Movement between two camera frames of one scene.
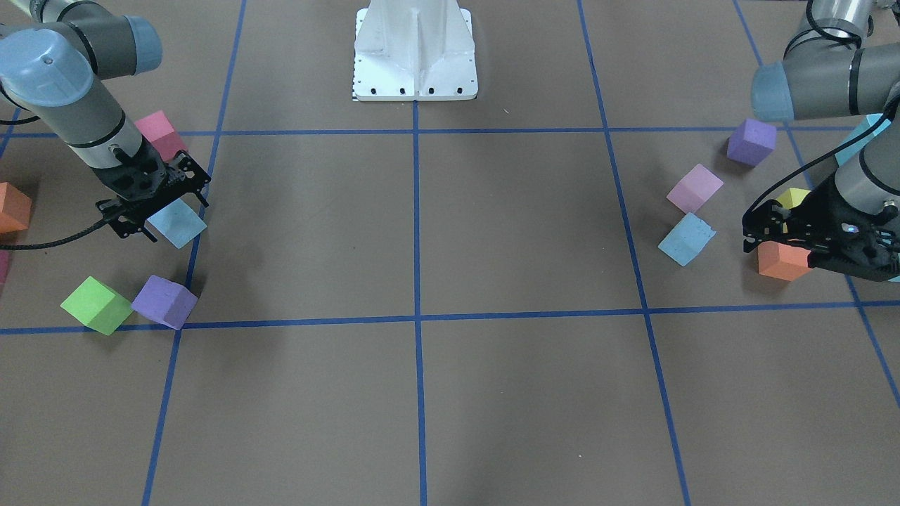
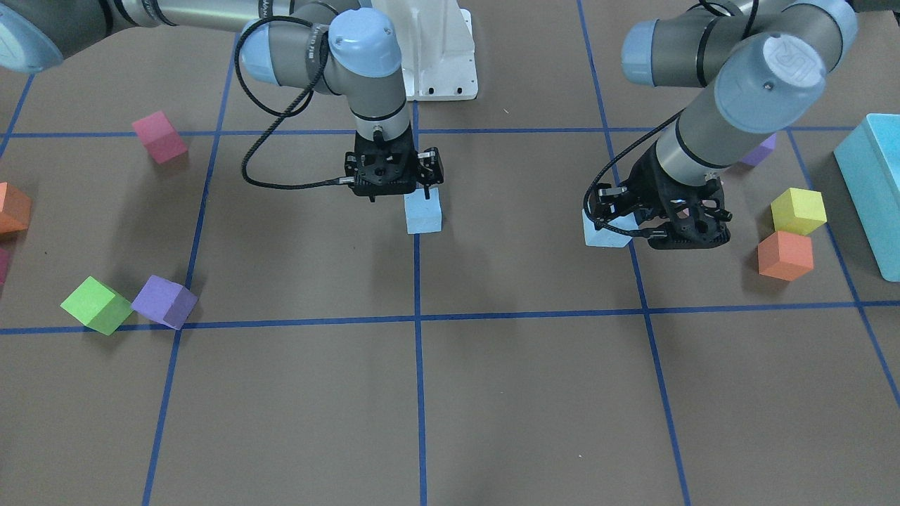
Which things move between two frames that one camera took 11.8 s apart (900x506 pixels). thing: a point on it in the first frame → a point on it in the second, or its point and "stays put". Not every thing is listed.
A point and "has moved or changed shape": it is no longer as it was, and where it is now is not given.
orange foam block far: [782, 261] stays put
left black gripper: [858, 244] → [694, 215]
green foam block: [98, 305] stays put
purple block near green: [164, 300] stays put
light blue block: [177, 223] → [423, 216]
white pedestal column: [414, 50] stays put
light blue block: [688, 239] has moved or changed shape
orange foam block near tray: [15, 208] stays put
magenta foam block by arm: [159, 131] stays put
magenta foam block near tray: [5, 256] stays put
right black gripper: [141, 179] → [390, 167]
